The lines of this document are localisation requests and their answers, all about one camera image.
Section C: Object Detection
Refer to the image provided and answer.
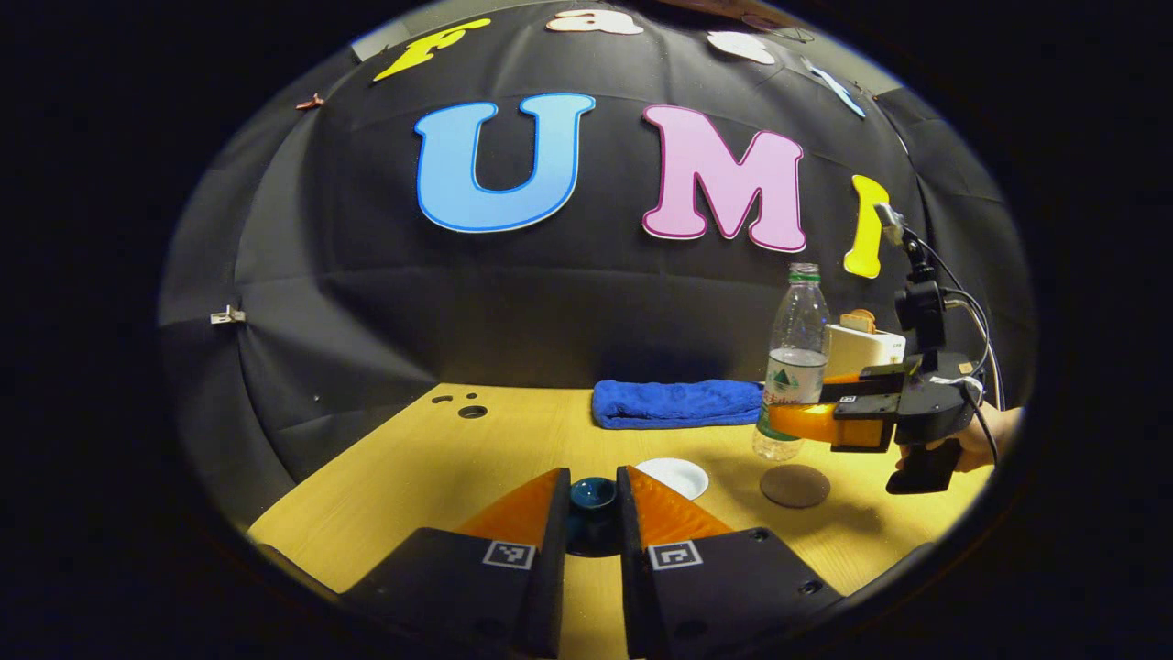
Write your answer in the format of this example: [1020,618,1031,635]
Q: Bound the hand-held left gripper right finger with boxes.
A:
[615,465,845,660]

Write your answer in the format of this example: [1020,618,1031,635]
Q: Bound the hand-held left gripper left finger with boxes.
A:
[339,467,572,660]

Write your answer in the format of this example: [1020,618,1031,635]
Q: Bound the clear plastic water bottle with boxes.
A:
[752,262,832,463]

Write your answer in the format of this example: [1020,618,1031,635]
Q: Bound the round brown coaster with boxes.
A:
[760,464,832,510]

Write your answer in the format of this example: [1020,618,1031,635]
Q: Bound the teal teacup lid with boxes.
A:
[566,476,620,558]

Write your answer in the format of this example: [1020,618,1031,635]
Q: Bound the white teacup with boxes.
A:
[635,456,711,501]

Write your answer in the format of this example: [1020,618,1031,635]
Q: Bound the white toaster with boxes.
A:
[824,323,907,379]

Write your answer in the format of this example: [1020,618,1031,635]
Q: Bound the blue folded towel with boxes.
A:
[591,379,764,431]

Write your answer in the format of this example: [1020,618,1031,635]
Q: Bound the black backdrop cloth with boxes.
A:
[158,0,1036,533]

